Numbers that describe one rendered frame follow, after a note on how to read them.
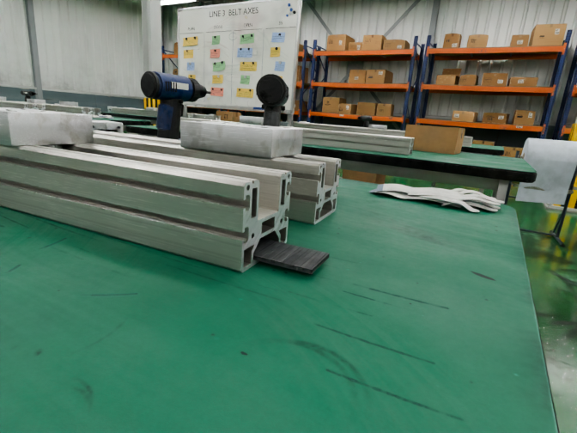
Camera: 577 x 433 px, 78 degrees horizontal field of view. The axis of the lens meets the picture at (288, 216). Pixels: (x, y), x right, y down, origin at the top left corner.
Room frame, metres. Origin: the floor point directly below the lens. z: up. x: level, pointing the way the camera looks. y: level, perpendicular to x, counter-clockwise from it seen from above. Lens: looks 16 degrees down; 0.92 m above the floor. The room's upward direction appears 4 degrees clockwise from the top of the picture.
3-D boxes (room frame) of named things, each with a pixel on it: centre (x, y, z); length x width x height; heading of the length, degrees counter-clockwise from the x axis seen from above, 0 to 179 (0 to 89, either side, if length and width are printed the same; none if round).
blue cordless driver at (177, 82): (0.93, 0.28, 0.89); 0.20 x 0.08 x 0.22; 149
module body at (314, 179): (0.68, 0.31, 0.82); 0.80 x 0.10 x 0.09; 66
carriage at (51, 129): (0.51, 0.39, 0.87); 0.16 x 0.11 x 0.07; 66
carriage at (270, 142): (0.58, 0.08, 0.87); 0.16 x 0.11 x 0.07; 66
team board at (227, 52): (3.95, 0.67, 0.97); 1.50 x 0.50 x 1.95; 61
